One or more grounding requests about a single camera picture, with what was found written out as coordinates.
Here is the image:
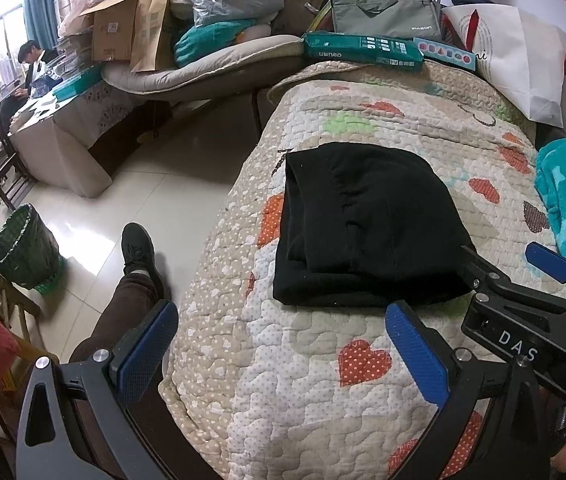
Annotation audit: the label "black shoe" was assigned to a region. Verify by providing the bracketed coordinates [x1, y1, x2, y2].
[121, 222, 166, 301]

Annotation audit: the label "teal flat box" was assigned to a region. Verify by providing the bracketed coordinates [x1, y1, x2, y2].
[52, 62, 106, 101]

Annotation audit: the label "grey padded cushion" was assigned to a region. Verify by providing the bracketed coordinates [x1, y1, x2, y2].
[100, 35, 309, 103]

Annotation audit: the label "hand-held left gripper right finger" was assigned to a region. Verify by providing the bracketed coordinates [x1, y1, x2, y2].
[384, 300, 551, 480]

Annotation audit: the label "black pants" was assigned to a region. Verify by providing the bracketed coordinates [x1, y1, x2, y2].
[273, 142, 479, 308]

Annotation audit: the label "green paper ream pack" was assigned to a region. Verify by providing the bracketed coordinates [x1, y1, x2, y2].
[302, 31, 425, 73]

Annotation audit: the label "light wooden chair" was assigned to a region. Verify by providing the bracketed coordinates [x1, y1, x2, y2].
[0, 240, 58, 431]

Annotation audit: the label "table with patterned cloth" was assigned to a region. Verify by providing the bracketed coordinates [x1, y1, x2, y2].
[8, 77, 174, 198]

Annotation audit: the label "teal curtain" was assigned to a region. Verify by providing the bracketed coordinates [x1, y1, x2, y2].
[20, 0, 71, 51]

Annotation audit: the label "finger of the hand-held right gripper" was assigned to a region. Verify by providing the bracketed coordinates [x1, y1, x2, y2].
[524, 241, 566, 306]
[460, 244, 501, 302]

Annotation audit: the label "brown paper bag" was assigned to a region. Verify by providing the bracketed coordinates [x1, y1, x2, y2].
[129, 0, 176, 73]

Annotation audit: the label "white paper bag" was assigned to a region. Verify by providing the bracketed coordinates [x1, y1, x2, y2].
[440, 4, 566, 128]

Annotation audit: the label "teal box with shapes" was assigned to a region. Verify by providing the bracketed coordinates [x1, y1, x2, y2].
[413, 36, 477, 72]

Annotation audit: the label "large cardboard box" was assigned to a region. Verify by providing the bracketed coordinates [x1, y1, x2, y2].
[80, 0, 141, 63]

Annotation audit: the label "teal pillow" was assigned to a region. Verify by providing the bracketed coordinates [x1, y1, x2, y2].
[173, 19, 259, 68]

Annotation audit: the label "green woven wastebasket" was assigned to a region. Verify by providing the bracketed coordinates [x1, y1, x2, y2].
[0, 203, 64, 295]

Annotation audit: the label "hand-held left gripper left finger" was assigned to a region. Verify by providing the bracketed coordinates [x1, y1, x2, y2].
[15, 300, 180, 480]

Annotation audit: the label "quilted heart print blanket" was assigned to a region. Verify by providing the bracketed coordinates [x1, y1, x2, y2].
[158, 60, 566, 480]

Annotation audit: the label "grey laptop bag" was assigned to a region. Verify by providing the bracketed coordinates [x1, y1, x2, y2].
[329, 0, 444, 43]

